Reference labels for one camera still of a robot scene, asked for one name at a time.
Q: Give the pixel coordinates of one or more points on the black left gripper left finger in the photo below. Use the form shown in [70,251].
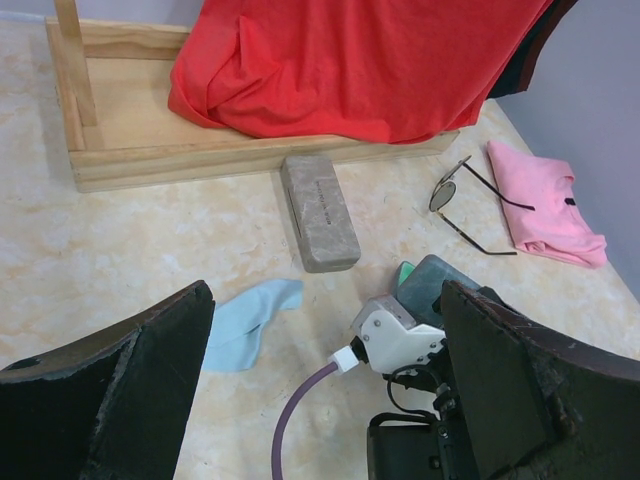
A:
[112,405]

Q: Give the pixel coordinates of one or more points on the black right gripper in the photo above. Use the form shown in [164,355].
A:
[420,444]

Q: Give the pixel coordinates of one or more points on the thin metal frame sunglasses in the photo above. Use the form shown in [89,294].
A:
[457,206]

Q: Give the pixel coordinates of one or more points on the folded pink t-shirt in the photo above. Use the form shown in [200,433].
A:
[541,211]

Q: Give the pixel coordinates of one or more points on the wooden clothes rack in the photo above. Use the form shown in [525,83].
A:
[112,82]

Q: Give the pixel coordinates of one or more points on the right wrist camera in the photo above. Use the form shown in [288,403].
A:
[392,338]

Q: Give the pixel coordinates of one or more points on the black maroon-trimmed tank top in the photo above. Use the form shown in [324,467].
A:
[517,75]

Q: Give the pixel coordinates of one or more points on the grey glasses case green lining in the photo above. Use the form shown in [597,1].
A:
[324,230]

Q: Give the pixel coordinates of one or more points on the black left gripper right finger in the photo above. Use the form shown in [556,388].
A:
[539,404]

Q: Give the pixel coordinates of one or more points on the blue-grey glasses case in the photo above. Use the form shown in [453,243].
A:
[418,288]

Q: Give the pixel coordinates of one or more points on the light blue cleaning cloth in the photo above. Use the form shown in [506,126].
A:
[237,326]

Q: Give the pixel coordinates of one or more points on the red tank top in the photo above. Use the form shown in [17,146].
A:
[396,72]

